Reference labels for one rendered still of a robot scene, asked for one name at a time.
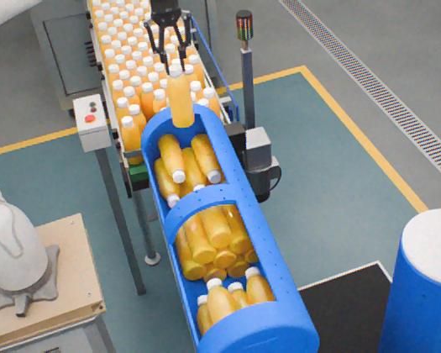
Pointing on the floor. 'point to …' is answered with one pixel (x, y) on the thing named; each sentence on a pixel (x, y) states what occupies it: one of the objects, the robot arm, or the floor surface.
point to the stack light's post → (248, 88)
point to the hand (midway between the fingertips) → (173, 60)
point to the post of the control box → (120, 218)
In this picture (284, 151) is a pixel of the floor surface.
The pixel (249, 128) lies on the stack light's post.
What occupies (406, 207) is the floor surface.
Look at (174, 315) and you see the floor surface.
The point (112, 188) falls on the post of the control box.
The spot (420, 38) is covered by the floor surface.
